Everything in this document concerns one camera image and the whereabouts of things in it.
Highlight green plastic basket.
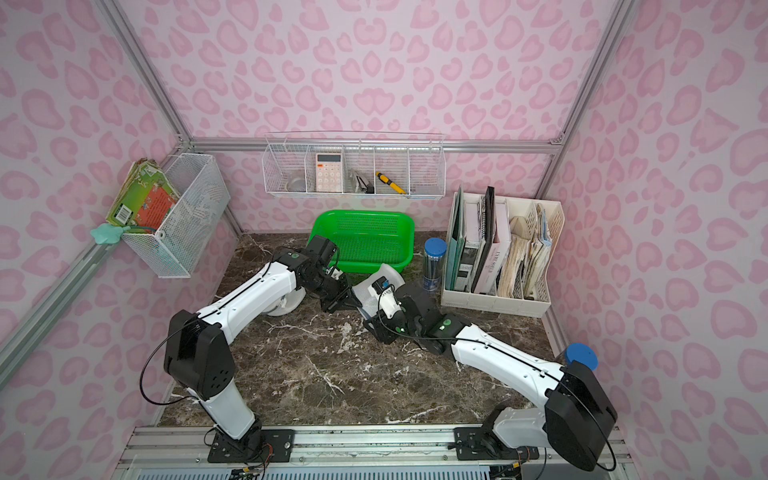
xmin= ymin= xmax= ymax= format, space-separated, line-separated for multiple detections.
xmin=310 ymin=210 xmax=415 ymax=274

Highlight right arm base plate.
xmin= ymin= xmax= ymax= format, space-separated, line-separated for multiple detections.
xmin=449 ymin=427 xmax=540 ymax=462

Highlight white calculator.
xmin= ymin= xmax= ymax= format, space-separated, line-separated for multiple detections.
xmin=315 ymin=153 xmax=344 ymax=193

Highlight green red booklet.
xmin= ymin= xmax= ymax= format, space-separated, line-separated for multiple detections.
xmin=106 ymin=158 xmax=180 ymax=233

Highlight beige papers in organizer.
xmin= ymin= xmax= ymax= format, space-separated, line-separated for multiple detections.
xmin=496 ymin=202 xmax=554 ymax=301

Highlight white book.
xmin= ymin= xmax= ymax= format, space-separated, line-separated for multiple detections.
xmin=476 ymin=200 xmax=511 ymax=294

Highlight black binder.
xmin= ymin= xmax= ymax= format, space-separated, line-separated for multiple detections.
xmin=475 ymin=185 xmax=495 ymax=280

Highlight yellow black utility knife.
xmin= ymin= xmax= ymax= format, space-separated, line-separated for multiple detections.
xmin=376 ymin=172 xmax=407 ymax=195

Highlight white file organizer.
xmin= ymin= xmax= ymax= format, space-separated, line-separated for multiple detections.
xmin=441 ymin=189 xmax=565 ymax=318

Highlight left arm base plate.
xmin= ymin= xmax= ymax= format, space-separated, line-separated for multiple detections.
xmin=207 ymin=427 xmax=296 ymax=464

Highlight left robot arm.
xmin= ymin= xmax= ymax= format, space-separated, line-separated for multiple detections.
xmin=156 ymin=236 xmax=360 ymax=457

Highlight round metal tin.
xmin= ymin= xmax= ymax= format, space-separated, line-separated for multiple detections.
xmin=285 ymin=175 xmax=307 ymax=193

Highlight white mesh laundry bag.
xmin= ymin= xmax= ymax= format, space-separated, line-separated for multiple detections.
xmin=264 ymin=288 xmax=306 ymax=317

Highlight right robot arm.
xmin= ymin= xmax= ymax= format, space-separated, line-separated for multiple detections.
xmin=353 ymin=278 xmax=617 ymax=471

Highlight metal clips in shelf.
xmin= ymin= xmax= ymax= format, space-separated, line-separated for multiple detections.
xmin=349 ymin=170 xmax=375 ymax=195

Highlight pencil tube blue lid standing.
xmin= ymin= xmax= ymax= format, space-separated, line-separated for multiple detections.
xmin=422 ymin=237 xmax=447 ymax=292

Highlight white wire shelf back wall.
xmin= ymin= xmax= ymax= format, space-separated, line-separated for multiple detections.
xmin=261 ymin=138 xmax=446 ymax=199

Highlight pencil tube blue lid lying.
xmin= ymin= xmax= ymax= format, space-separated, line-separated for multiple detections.
xmin=564 ymin=343 xmax=599 ymax=371

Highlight mint green star hook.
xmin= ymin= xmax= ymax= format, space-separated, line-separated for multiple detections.
xmin=90 ymin=223 xmax=130 ymax=245

